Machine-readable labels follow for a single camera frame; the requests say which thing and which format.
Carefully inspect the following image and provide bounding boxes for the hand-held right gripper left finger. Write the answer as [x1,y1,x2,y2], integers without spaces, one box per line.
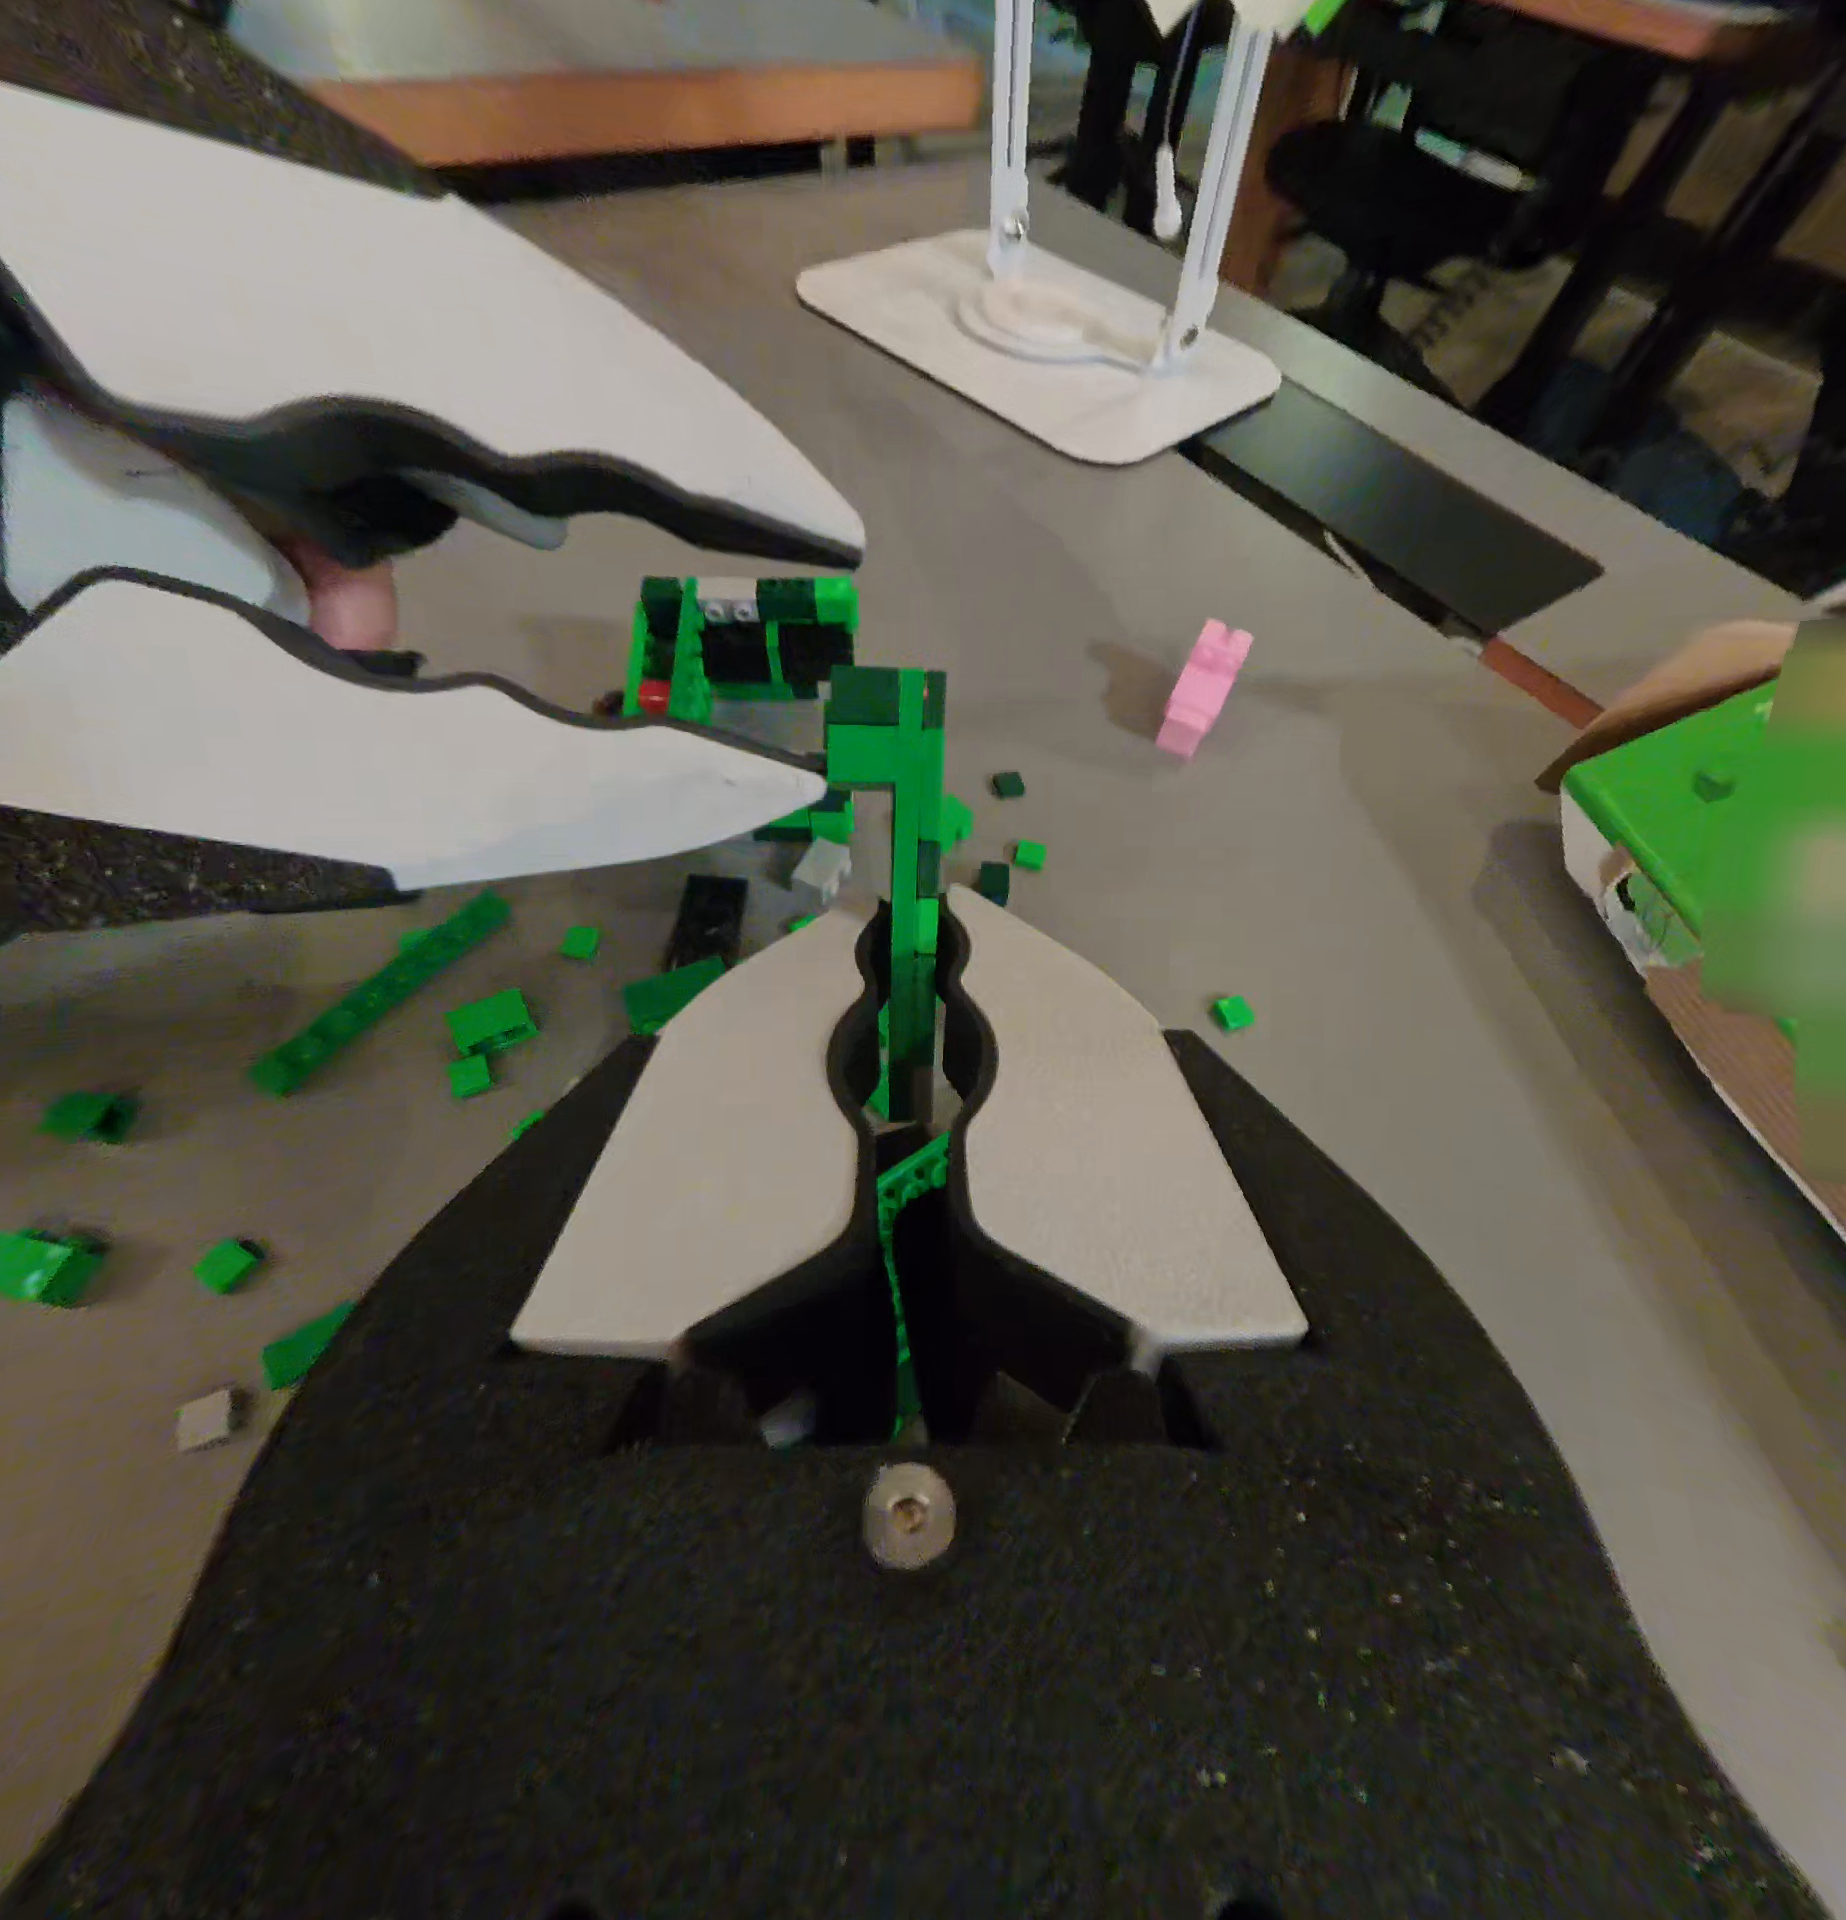
[509,907,897,1429]

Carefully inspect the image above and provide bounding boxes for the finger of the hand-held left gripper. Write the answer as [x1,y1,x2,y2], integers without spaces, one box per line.
[0,76,868,570]
[0,566,832,896]

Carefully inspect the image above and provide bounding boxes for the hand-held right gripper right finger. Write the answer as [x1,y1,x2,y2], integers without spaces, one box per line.
[924,889,1310,1429]

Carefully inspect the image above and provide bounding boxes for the green mosaic brick cube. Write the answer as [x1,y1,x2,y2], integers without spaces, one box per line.
[826,664,960,1429]

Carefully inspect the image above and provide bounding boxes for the grey desk with wooden edge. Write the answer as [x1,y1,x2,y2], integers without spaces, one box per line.
[224,0,985,168]

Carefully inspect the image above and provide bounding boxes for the person's left hand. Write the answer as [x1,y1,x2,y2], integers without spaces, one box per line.
[286,545,403,652]

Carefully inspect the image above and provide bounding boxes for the loose small green bricks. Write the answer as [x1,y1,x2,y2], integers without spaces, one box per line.
[0,769,1257,1396]

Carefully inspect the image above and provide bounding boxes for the black brick plate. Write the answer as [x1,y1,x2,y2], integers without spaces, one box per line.
[666,873,751,970]

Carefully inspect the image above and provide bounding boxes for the long green brick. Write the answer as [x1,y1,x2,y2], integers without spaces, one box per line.
[247,889,514,1099]

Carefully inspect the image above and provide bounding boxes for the dark green brick build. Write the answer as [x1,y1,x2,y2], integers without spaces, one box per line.
[623,574,860,738]

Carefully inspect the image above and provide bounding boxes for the pink toy pig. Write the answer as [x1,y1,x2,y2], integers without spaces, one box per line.
[1154,619,1255,760]

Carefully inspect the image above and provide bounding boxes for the green toy box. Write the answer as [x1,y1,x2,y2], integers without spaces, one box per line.
[1535,609,1846,1293]

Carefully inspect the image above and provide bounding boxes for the black office chair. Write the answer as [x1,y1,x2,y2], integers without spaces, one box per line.
[1269,122,1540,286]

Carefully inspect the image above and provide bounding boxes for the white stand with instruction booklet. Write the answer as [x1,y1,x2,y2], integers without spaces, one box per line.
[1254,0,1846,302]

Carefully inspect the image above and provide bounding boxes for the black desk cable cover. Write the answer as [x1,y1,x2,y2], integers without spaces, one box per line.
[1194,382,1603,639]

